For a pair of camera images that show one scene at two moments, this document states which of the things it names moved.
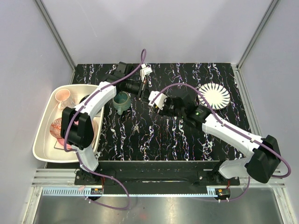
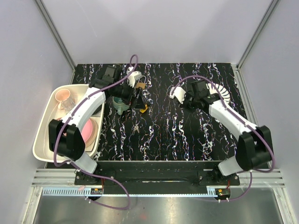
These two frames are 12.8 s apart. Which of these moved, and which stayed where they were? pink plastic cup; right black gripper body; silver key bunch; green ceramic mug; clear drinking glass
Moved: right black gripper body
Stayed: pink plastic cup; clear drinking glass; silver key bunch; green ceramic mug
